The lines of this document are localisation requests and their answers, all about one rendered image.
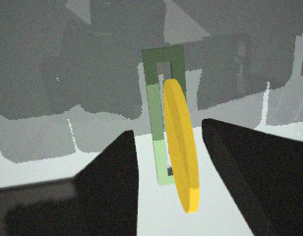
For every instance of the gold coin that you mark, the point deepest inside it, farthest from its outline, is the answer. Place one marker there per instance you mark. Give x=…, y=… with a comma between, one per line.
x=181, y=145

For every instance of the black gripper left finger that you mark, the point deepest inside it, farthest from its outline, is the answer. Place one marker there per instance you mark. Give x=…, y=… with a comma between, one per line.
x=100, y=200

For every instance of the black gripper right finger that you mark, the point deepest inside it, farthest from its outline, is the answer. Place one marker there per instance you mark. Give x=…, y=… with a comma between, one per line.
x=262, y=172

